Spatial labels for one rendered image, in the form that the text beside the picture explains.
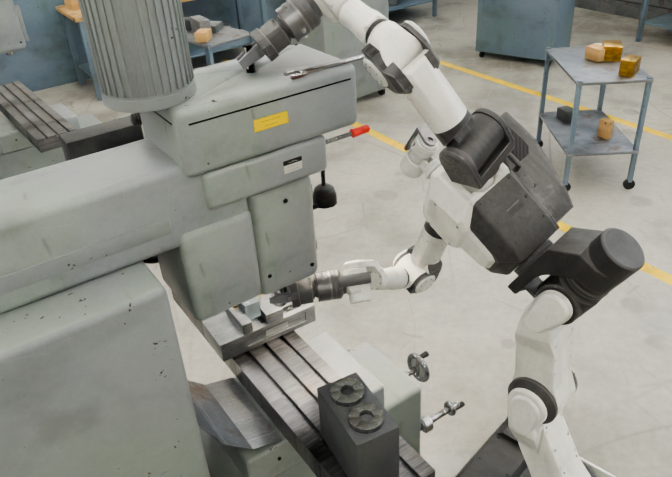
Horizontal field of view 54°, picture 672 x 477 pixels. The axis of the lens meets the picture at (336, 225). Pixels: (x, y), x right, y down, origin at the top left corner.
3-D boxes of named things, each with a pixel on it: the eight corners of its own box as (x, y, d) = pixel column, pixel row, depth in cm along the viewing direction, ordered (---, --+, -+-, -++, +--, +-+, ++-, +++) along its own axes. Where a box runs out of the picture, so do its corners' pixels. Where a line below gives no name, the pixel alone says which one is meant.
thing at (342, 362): (327, 354, 240) (325, 329, 234) (387, 412, 215) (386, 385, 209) (202, 419, 217) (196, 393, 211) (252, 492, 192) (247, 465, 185)
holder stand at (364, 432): (359, 419, 187) (356, 367, 177) (400, 476, 170) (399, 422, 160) (321, 436, 183) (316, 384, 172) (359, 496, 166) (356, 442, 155)
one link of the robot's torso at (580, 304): (616, 282, 159) (580, 247, 162) (592, 310, 151) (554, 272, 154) (583, 307, 169) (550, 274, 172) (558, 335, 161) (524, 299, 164)
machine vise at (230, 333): (294, 299, 237) (292, 274, 231) (316, 320, 226) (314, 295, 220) (204, 337, 221) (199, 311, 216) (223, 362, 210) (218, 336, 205)
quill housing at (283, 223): (284, 244, 197) (273, 146, 181) (323, 275, 182) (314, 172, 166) (227, 267, 188) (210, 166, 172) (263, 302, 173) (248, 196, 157)
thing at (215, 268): (223, 255, 188) (209, 174, 175) (265, 296, 171) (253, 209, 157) (160, 280, 179) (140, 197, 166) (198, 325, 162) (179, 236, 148)
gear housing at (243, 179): (281, 141, 183) (277, 107, 178) (330, 170, 166) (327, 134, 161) (168, 177, 168) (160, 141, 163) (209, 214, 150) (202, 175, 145)
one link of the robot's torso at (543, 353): (575, 402, 187) (615, 274, 160) (545, 440, 176) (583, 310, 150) (527, 374, 195) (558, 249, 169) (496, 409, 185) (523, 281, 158)
